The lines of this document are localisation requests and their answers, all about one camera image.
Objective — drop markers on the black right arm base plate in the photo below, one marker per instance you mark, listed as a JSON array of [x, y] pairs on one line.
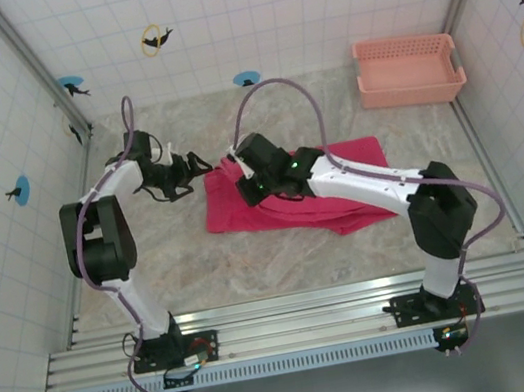
[[404, 310]]

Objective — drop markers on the blue circle fish wall sticker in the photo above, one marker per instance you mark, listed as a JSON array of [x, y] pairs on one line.
[[22, 190], [245, 79], [72, 84]]

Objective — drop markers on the aluminium mounting rail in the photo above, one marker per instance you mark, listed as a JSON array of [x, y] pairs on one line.
[[305, 325]]

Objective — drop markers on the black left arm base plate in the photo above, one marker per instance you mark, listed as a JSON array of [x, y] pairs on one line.
[[207, 343]]

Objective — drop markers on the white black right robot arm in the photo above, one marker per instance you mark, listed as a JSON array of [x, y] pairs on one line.
[[365, 178]]

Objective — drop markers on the pink long pants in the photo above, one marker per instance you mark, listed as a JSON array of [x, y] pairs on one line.
[[222, 203]]

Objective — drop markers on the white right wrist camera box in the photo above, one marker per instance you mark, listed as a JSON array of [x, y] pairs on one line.
[[242, 164]]

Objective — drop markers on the small circuit board green LED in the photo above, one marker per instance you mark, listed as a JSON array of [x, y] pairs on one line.
[[453, 334], [195, 361]]

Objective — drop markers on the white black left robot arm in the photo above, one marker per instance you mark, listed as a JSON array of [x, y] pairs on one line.
[[98, 245]]

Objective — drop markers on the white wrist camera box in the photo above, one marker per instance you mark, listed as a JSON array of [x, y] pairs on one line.
[[170, 150], [242, 164]]

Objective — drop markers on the pink perforated plastic basket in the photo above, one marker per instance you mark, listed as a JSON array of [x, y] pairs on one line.
[[406, 94]]

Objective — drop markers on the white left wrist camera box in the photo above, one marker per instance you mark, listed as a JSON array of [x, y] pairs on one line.
[[170, 150]]

